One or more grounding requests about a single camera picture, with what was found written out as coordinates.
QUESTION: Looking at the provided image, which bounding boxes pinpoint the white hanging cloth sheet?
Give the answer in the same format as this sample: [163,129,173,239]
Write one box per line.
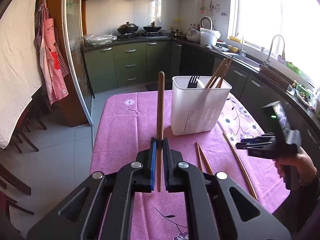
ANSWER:
[0,0,42,148]

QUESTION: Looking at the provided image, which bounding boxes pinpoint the plate with food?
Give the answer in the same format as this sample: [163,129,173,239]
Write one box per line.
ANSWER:
[292,80,315,106]

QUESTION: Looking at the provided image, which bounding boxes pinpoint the dark wooden chair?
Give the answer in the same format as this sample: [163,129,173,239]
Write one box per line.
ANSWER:
[12,102,47,152]

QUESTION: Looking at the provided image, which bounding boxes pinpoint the tall chrome kitchen faucet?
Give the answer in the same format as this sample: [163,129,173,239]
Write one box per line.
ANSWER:
[263,34,286,68]

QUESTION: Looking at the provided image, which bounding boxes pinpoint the wooden chopstick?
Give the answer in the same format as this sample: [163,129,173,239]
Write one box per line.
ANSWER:
[198,143,214,175]
[215,57,233,88]
[209,59,228,88]
[195,142,203,172]
[156,72,165,192]
[205,59,226,88]
[222,131,258,199]

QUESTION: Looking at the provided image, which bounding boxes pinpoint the green lower kitchen cabinets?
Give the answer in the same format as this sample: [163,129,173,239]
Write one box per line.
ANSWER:
[84,39,319,154]

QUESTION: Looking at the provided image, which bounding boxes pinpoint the plastic bag on counter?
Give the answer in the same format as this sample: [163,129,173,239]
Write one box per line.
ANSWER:
[82,34,118,46]

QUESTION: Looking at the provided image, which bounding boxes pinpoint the person's right hand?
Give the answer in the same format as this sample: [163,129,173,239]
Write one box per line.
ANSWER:
[273,147,317,185]

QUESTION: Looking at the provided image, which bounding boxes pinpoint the white plastic utensil holder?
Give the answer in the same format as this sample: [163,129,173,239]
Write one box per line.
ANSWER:
[170,76,232,136]

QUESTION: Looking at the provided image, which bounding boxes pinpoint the stainless steel sink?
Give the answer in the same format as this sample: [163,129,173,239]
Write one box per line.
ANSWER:
[222,52,260,71]

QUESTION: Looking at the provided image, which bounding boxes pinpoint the red checkered apron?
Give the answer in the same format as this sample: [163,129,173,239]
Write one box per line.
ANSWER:
[35,0,69,105]

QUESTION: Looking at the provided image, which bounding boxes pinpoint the person's right forearm dark sleeve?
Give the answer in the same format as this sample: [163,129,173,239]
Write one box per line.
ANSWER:
[297,170,319,231]

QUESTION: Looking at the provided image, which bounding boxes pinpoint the black wok pan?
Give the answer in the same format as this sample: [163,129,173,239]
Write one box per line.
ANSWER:
[143,21,162,33]

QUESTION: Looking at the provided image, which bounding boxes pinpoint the small chrome faucet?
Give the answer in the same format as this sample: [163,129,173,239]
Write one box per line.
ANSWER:
[238,37,246,57]

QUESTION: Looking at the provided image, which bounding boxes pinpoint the white rice cooker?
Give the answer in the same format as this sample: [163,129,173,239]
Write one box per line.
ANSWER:
[187,29,201,42]

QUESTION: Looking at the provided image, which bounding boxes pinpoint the purple floral tablecloth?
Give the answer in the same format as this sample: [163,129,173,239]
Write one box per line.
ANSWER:
[89,90,291,240]

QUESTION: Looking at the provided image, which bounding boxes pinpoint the black plastic fork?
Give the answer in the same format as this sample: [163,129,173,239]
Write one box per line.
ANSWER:
[187,75,200,89]

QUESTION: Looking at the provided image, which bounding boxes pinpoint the yellow bowl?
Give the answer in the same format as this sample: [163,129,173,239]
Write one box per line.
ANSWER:
[228,45,239,53]

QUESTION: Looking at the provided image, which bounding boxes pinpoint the black wok with lid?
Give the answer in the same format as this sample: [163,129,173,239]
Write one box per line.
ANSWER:
[117,22,138,35]

